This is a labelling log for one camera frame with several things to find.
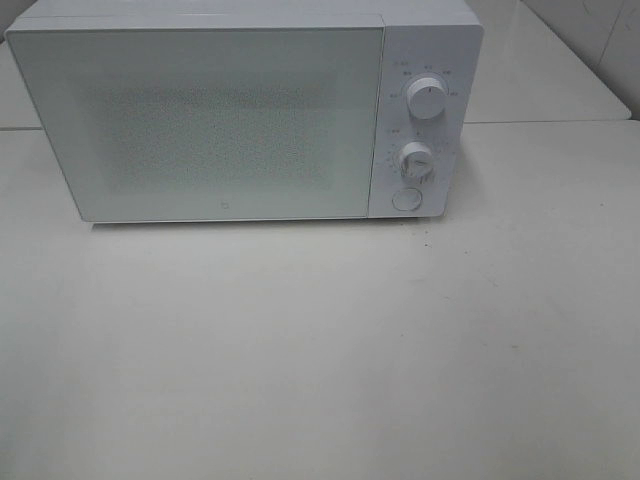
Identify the round white door button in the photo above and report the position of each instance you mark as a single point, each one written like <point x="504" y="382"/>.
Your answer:
<point x="407" y="199"/>

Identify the white timer knob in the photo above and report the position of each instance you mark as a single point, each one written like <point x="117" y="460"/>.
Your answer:
<point x="415" y="160"/>

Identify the white microwave door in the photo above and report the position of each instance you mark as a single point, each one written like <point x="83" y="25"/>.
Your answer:
<point x="188" y="125"/>

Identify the white upper power knob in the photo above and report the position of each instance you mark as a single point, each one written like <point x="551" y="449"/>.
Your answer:
<point x="426" y="96"/>

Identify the white microwave oven body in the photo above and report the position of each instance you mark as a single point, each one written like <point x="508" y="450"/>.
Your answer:
<point x="447" y="47"/>

